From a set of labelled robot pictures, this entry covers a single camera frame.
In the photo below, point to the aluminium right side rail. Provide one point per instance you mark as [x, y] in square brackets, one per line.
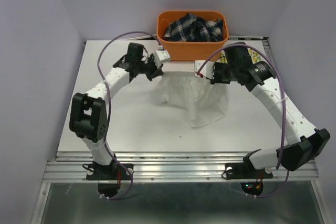
[267, 49]

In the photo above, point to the orange plastic basket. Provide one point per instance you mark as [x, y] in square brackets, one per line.
[189, 51]

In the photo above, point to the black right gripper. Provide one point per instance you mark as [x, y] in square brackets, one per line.
[217, 80]

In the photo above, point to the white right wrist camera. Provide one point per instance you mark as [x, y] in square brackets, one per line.
[204, 69]

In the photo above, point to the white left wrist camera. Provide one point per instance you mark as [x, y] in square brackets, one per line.
[161, 57]

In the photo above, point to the dark plaid skirt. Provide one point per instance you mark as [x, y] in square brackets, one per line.
[192, 28]

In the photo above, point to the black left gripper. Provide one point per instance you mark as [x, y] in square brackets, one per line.
[155, 71]

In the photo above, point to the aluminium front rail frame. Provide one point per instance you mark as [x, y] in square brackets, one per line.
[149, 167]

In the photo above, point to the lemon print skirt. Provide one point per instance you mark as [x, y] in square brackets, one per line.
[255, 56]

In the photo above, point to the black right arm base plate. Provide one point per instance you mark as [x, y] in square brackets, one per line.
[244, 170]

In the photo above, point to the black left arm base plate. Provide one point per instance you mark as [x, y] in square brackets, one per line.
[97, 172]

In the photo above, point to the white skirt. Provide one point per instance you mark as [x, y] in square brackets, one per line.
[203, 103]

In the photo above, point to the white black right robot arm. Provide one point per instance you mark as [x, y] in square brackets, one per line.
[300, 142]

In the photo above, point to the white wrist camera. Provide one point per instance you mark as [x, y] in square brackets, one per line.
[204, 69]
[161, 57]

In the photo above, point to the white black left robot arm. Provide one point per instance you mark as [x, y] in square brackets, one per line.
[90, 112]

